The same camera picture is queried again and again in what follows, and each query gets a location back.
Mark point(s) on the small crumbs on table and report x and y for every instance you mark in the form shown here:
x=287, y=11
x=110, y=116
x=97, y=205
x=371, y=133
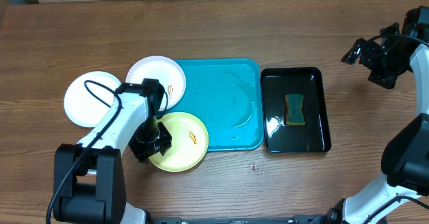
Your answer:
x=255, y=169

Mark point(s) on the yellow plate with sauce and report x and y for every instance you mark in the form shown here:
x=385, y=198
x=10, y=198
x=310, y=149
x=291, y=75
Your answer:
x=189, y=142

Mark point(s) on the black rectangular water tray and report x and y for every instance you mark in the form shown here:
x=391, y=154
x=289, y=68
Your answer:
x=314, y=136

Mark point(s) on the green yellow sponge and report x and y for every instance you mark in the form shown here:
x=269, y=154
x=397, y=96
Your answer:
x=294, y=114

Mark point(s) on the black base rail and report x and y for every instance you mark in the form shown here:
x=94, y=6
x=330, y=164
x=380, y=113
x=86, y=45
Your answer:
x=297, y=219

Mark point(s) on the white plate with red squiggle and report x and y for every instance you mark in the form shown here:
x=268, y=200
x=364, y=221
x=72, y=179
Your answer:
x=167, y=71

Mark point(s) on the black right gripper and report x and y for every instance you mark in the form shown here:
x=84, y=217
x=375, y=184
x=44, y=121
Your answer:
x=371, y=51

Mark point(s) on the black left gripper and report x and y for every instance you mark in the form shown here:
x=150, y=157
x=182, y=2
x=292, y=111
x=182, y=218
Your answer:
x=143, y=152

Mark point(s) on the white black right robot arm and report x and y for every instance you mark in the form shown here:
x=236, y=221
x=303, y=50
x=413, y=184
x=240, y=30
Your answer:
x=404, y=164

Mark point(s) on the teal plastic tray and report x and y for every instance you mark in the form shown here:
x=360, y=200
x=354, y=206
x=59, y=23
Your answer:
x=225, y=94

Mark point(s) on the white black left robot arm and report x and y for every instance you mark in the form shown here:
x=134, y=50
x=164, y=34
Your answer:
x=89, y=185

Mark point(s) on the white plate with ketchup streak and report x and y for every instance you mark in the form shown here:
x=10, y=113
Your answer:
x=86, y=105

